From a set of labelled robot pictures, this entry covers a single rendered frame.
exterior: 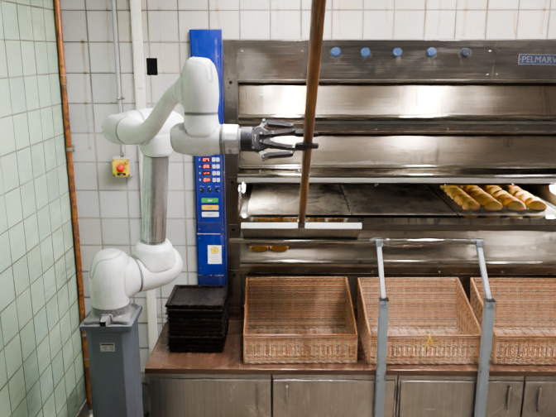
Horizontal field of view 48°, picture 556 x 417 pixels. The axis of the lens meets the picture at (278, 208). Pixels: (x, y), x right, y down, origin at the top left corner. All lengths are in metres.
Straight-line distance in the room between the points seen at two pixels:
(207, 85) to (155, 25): 1.47
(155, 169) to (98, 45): 1.07
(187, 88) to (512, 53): 2.01
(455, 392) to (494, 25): 1.81
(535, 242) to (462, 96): 0.90
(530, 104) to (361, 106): 0.86
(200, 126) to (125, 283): 0.91
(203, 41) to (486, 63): 1.42
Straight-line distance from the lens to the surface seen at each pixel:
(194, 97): 1.89
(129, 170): 3.35
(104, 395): 2.76
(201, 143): 1.89
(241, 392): 3.17
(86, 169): 3.49
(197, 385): 3.17
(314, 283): 3.45
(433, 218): 3.47
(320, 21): 1.34
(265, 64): 3.28
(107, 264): 2.55
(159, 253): 2.61
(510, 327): 3.69
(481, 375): 3.18
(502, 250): 3.62
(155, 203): 2.55
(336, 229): 2.90
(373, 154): 3.34
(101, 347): 2.66
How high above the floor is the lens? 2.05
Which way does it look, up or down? 14 degrees down
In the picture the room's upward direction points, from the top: straight up
